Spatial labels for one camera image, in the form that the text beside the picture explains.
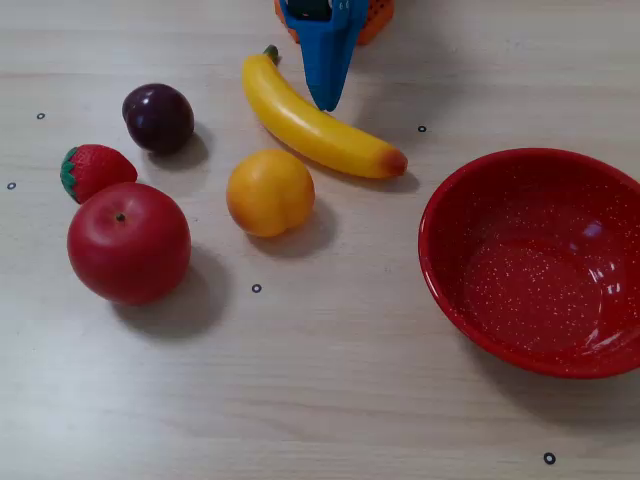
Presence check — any orange gripper with motor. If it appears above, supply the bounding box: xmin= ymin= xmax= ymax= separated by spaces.
xmin=273 ymin=0 xmax=396 ymax=112

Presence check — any yellow toy banana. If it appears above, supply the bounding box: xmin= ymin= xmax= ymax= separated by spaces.
xmin=241 ymin=44 xmax=409 ymax=180

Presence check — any red speckled bowl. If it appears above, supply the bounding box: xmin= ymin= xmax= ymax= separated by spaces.
xmin=418 ymin=147 xmax=640 ymax=380

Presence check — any orange yellow toy peach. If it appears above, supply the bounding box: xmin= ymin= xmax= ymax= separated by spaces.
xmin=225 ymin=148 xmax=316 ymax=239

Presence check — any dark purple toy plum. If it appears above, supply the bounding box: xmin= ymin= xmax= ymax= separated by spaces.
xmin=121 ymin=83 xmax=196 ymax=155

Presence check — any red toy strawberry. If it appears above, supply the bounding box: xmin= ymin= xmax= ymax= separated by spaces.
xmin=59 ymin=143 xmax=139 ymax=205

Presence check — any red toy apple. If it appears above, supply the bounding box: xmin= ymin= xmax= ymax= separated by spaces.
xmin=66 ymin=181 xmax=193 ymax=307

